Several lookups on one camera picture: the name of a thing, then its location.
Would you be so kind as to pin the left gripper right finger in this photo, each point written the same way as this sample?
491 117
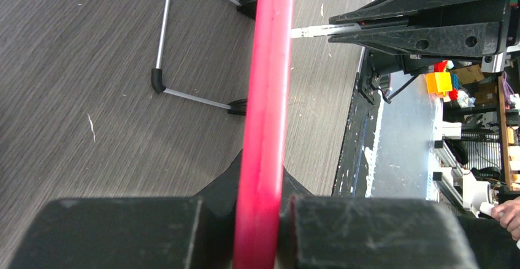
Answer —
340 232

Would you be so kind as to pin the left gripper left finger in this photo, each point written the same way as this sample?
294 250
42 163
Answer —
135 232

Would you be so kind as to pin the whiteboard with pink frame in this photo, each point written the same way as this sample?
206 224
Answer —
259 195

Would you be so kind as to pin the black white marker pen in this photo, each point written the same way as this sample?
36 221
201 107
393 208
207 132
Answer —
324 30

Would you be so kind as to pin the person's hand at edge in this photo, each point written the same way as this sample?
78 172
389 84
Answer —
507 214

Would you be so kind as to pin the red toy pieces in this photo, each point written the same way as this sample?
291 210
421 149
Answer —
440 67

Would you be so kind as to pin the yellow toy block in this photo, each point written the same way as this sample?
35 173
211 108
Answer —
438 82

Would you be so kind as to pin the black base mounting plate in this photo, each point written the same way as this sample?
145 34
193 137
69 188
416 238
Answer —
355 174

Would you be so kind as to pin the black wire whiteboard stand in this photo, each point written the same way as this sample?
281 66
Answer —
199 51

